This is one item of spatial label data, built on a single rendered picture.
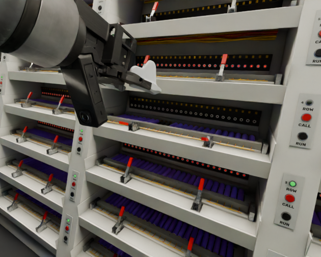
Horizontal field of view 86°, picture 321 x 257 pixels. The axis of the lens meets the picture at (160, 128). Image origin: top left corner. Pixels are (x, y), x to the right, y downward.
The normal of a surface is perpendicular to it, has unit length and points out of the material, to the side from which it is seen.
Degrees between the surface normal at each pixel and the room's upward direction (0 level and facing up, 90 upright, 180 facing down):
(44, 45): 136
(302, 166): 90
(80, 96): 120
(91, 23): 90
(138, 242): 16
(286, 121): 90
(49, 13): 93
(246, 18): 106
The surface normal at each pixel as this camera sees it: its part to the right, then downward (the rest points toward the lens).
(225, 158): -0.46, 0.24
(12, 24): 0.65, 0.67
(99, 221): 0.04, -0.96
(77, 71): -0.41, 0.47
